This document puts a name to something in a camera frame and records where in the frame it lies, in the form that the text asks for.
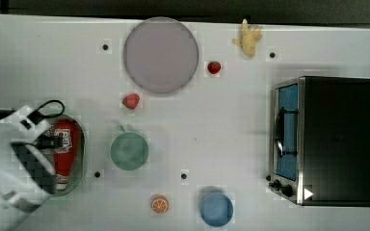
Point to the pink toy strawberry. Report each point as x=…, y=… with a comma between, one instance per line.
x=131, y=101

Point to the round grey plate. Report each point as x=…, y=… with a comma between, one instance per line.
x=160, y=55

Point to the toy orange slice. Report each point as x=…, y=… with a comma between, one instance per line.
x=160, y=204

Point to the silver toaster oven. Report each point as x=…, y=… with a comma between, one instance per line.
x=320, y=142

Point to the blue bowl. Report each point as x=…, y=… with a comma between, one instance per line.
x=216, y=209

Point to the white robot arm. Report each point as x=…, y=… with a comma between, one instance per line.
x=27, y=178

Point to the red plush ketchup bottle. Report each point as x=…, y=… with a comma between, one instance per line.
x=64, y=156

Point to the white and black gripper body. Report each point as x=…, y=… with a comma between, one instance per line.
x=32, y=125

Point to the green mug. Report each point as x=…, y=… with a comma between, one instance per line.
x=129, y=150

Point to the dark red toy strawberry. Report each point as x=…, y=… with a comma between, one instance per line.
x=214, y=67

